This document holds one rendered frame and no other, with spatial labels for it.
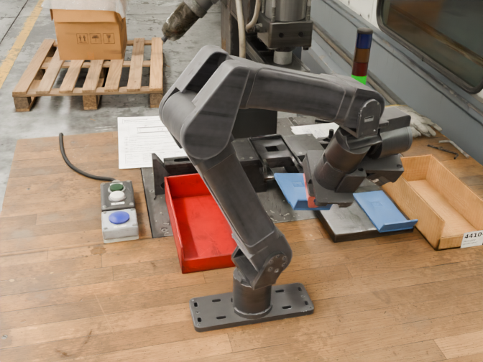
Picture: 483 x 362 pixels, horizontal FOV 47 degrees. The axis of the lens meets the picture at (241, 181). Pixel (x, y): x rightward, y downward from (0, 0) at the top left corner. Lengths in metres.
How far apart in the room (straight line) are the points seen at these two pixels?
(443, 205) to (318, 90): 0.59
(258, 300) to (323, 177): 0.22
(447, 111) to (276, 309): 1.02
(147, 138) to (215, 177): 0.76
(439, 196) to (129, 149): 0.75
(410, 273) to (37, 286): 0.66
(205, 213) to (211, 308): 0.28
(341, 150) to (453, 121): 0.94
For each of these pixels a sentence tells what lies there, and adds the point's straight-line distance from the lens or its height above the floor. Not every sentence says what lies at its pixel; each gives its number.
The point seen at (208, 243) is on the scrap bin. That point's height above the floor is 0.91.
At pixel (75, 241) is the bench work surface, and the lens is 1.13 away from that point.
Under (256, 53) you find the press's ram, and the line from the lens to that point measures 1.22.
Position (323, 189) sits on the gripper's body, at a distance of 0.91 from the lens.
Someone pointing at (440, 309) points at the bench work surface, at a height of 0.90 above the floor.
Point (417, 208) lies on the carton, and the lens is 1.18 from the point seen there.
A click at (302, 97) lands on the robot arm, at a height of 1.28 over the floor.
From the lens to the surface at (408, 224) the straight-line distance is 1.13.
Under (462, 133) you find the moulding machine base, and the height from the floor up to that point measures 0.88.
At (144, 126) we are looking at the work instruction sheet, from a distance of 1.56.
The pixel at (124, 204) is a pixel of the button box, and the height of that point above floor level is 0.93.
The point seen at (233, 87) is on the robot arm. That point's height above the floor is 1.31.
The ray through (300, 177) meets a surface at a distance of 1.13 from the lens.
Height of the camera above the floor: 1.56
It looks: 31 degrees down
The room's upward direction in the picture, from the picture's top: 1 degrees clockwise
